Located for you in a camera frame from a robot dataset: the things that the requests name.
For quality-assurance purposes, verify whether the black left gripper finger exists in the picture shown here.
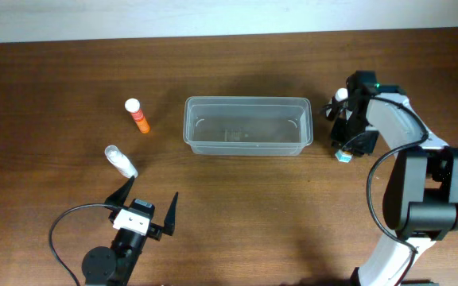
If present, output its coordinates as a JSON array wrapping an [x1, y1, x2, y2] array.
[[104, 176, 135, 207], [163, 192, 179, 236]]

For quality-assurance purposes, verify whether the small jar with gold lid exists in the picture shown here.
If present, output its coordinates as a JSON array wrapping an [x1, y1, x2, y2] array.
[[335, 149, 352, 163]]

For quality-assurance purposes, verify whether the dark bottle with white cap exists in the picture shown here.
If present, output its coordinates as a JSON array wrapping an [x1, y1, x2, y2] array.
[[332, 88, 348, 118]]

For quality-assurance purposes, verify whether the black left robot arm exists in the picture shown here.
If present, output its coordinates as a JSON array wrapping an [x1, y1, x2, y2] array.
[[81, 176, 178, 286]]

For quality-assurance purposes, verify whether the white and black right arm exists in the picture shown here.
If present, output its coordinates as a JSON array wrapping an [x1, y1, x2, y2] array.
[[324, 71, 458, 286]]

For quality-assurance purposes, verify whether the clear plastic container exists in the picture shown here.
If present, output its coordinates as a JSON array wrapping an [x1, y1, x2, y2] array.
[[183, 96, 313, 157]]

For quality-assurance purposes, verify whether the orange effervescent tablet tube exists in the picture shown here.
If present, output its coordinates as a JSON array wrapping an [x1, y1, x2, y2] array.
[[125, 99, 150, 133]]

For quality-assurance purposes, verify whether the black left camera cable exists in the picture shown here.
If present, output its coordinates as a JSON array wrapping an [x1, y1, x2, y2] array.
[[48, 203, 121, 286]]

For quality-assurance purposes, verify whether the black camera cable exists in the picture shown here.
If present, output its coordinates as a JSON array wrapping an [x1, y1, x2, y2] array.
[[48, 203, 121, 286], [318, 95, 429, 286]]

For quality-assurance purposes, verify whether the black right camera cable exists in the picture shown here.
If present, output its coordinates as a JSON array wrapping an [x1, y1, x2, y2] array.
[[318, 95, 429, 286]]

